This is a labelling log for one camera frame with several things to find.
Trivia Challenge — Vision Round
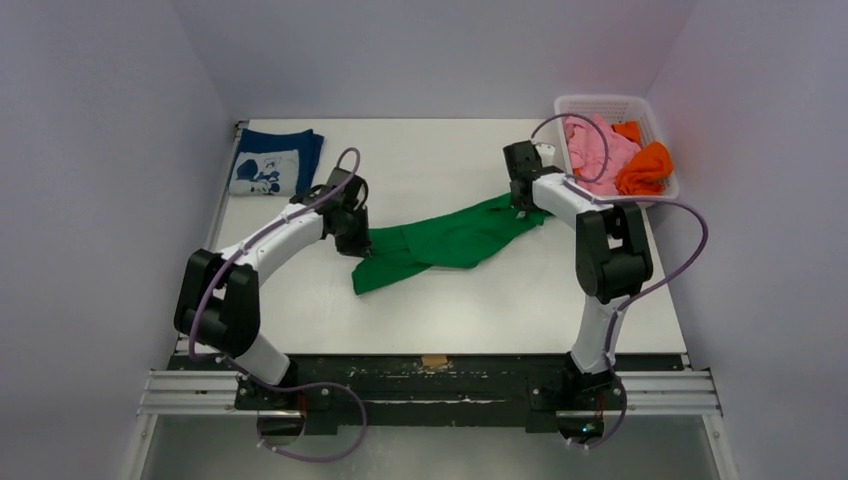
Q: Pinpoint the green t shirt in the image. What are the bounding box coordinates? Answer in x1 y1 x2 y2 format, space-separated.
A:
351 194 550 295

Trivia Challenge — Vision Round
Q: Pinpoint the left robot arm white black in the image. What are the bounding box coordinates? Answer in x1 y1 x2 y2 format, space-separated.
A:
174 167 371 409

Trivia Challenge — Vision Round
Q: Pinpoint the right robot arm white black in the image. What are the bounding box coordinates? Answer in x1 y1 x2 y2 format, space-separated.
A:
503 140 653 407

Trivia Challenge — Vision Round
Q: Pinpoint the pink t shirt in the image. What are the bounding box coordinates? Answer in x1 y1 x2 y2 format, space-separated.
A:
562 115 641 196

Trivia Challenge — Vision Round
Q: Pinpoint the white plastic basket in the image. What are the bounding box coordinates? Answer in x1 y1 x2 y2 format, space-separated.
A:
554 94 679 208

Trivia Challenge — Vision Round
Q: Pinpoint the folded blue printed t shirt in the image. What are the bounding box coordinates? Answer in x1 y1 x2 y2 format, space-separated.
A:
228 129 325 197

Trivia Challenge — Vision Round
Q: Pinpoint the orange t shirt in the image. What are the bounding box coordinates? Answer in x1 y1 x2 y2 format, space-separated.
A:
611 121 673 196

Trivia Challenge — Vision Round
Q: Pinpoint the brown tape piece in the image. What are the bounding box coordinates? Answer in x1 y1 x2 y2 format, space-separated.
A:
421 355 450 370

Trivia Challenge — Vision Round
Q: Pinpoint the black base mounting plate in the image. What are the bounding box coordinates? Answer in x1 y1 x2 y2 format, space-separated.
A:
166 353 685 437

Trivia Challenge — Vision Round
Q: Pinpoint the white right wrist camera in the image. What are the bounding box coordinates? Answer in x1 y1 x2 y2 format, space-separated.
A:
534 142 557 166

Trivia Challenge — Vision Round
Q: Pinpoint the aluminium rail frame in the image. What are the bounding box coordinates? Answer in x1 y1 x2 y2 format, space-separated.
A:
120 355 738 479

